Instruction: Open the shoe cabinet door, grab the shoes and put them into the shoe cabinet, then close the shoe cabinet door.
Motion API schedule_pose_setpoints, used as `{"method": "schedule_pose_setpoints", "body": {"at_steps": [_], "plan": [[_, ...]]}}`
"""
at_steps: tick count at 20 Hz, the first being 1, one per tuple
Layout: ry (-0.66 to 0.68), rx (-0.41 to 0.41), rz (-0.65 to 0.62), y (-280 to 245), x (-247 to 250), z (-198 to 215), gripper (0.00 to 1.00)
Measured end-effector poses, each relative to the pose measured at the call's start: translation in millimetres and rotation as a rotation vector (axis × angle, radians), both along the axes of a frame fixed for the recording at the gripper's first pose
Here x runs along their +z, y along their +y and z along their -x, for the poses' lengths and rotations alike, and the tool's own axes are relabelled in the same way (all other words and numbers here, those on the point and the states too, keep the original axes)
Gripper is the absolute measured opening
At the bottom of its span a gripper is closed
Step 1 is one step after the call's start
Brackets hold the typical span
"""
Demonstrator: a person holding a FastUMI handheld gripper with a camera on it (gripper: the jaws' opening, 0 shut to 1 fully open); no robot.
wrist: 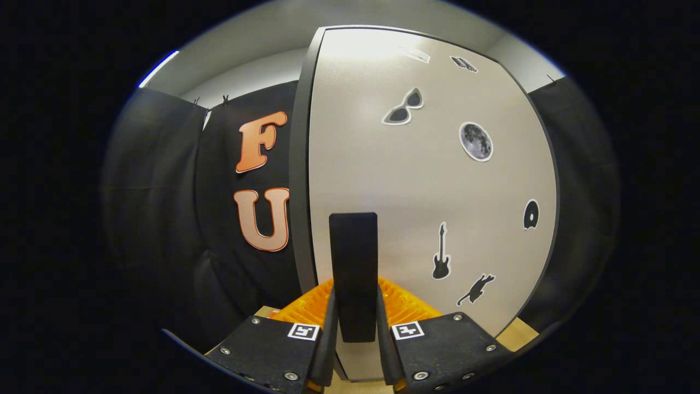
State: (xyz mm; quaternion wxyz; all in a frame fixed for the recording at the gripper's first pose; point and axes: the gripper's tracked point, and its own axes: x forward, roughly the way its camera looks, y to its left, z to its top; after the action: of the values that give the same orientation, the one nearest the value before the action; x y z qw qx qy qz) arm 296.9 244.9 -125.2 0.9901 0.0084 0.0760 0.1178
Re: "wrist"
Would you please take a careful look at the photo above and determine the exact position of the black backdrop cloth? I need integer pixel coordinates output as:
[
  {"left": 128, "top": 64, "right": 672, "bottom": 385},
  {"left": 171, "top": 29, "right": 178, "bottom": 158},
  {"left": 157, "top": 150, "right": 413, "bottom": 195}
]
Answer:
[{"left": 101, "top": 74, "right": 621, "bottom": 356}]

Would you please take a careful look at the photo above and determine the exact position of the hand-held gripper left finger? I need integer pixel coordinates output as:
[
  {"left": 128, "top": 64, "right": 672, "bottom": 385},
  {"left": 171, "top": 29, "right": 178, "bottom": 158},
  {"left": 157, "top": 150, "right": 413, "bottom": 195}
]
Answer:
[{"left": 205, "top": 279, "right": 337, "bottom": 394}]

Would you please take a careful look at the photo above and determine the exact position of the grey shoe cabinet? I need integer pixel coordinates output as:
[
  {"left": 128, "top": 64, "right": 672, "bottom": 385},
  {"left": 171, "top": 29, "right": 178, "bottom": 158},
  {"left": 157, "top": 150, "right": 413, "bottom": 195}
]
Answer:
[{"left": 288, "top": 25, "right": 561, "bottom": 381}]

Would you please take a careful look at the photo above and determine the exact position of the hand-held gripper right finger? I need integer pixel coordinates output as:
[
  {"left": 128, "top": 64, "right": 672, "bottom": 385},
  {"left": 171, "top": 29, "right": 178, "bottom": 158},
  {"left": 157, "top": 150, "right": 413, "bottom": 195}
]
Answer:
[{"left": 376, "top": 276, "right": 515, "bottom": 394}]

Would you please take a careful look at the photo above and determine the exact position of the black door handle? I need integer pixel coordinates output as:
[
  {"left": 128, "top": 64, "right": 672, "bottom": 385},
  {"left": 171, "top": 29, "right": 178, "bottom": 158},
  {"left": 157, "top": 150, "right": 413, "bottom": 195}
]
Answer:
[{"left": 329, "top": 212, "right": 378, "bottom": 343}]

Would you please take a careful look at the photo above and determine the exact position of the ceiling light strip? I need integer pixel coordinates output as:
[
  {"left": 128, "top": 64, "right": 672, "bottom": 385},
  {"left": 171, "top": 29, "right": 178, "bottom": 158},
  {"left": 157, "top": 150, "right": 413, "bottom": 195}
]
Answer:
[{"left": 138, "top": 50, "right": 180, "bottom": 88}]

